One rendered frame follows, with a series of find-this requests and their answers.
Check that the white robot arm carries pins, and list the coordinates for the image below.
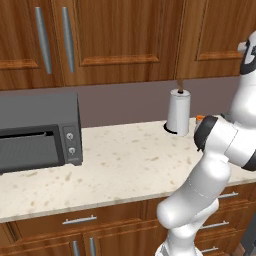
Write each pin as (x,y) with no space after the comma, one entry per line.
(206,173)

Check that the wooden base cabinet door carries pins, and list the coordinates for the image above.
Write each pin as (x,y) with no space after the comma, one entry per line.
(40,248)
(126,241)

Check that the white paper towel roll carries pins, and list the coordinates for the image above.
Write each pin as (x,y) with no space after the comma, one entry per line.
(178,111)

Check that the small orange-lidded jar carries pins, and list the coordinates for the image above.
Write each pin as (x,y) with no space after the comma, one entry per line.
(199,118)

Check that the wide wooden drawer front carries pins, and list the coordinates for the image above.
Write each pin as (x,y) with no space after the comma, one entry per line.
(116,215)

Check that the dark grey toaster oven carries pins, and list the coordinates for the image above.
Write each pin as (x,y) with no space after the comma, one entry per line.
(36,113)

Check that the dark grey appliance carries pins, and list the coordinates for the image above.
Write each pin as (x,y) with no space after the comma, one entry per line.
(250,238)

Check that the wooden wall cabinet door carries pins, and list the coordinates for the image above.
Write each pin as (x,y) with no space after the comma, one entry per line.
(216,30)
(120,33)
(20,33)

